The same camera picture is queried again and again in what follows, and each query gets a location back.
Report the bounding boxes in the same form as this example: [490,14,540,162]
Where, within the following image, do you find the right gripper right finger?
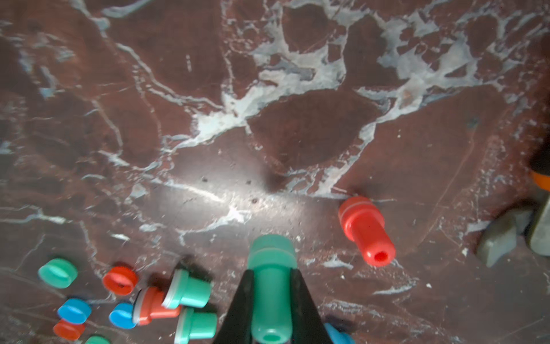
[290,269,332,344]

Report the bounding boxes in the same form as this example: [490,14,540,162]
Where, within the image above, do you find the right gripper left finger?
[213,269,254,344]

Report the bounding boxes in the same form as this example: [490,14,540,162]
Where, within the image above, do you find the green stamp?
[162,269,212,309]
[247,234,297,343]
[174,308,218,344]

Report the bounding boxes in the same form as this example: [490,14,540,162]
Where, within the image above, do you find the green stamp top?
[162,269,212,309]

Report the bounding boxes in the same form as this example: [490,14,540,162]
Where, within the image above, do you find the red stamp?
[132,287,182,326]
[338,196,396,267]

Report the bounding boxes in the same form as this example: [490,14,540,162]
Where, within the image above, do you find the green cap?
[85,335,111,344]
[38,258,78,289]

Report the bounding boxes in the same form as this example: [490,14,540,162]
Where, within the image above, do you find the blue stamp right top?
[324,323,355,344]

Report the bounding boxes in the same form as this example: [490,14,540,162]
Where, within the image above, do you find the blue cap right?
[108,302,137,330]

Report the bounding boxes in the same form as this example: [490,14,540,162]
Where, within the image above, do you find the blue cap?
[57,298,92,325]
[108,302,137,330]

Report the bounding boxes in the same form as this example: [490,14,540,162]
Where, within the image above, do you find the red cap top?
[102,266,139,296]

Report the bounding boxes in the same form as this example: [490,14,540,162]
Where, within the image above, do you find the red cap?
[53,320,85,341]
[102,266,139,296]

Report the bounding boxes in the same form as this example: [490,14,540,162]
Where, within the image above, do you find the blue cap left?
[57,298,92,325]

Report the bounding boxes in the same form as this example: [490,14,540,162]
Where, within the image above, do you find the red cap left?
[53,320,85,341]

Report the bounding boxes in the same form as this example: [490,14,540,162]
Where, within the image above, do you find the orange handled pliers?
[476,143,549,267]

